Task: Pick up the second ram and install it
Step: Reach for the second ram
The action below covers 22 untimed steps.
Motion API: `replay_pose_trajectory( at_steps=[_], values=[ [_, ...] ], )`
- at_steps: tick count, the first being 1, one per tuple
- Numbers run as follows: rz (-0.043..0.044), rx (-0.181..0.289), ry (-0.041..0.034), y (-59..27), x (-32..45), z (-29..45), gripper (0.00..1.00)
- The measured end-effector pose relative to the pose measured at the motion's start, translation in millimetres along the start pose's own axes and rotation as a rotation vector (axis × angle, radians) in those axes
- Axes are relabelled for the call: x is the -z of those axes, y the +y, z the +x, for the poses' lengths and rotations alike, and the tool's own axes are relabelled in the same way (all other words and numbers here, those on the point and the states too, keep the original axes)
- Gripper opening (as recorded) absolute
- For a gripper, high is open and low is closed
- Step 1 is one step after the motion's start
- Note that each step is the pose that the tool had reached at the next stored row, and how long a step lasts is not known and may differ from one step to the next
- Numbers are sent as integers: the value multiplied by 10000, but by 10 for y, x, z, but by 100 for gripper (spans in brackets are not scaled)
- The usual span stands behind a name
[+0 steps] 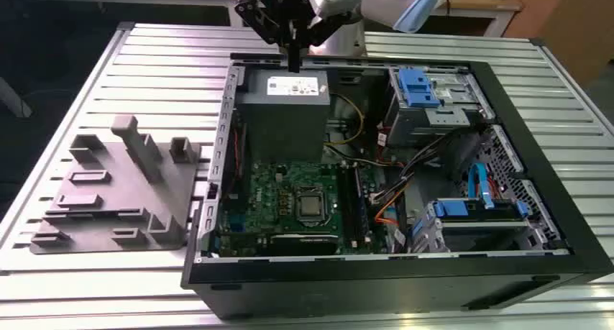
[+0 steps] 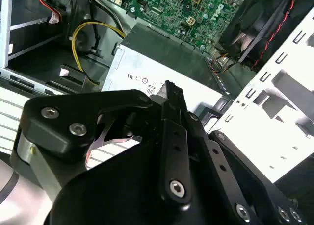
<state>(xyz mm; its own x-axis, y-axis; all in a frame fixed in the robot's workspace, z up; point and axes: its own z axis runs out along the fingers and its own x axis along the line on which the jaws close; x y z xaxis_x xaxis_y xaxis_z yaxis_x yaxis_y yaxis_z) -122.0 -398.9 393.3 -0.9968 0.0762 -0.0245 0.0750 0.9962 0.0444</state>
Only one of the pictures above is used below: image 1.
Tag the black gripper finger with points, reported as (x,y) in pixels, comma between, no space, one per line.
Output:
(323,31)
(256,19)

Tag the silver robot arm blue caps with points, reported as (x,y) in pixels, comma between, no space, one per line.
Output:
(344,39)

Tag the black RAM slot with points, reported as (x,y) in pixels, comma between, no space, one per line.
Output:
(342,200)
(351,200)

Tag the blue drive carrier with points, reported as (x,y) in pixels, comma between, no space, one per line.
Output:
(417,89)

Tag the grey power supply unit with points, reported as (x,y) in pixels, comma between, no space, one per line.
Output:
(283,128)

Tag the wooden desk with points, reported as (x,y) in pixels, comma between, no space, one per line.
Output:
(479,1)

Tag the metal drive cage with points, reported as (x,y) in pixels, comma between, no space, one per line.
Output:
(446,118)

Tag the green motherboard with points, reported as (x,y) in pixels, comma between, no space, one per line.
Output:
(268,186)

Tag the silver CPU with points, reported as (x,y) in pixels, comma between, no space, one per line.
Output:
(311,206)

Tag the brown wooden cabinet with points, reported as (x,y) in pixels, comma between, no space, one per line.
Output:
(575,21)

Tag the grey chair leg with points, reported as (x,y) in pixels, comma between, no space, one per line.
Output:
(13,100)

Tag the grey parts rack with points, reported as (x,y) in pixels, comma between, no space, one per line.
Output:
(120,200)

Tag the black graphics card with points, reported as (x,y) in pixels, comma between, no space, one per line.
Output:
(304,243)

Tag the metal disk bay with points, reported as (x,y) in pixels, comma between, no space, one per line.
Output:
(479,225)

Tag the black PC case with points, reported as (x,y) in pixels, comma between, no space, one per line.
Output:
(383,290)

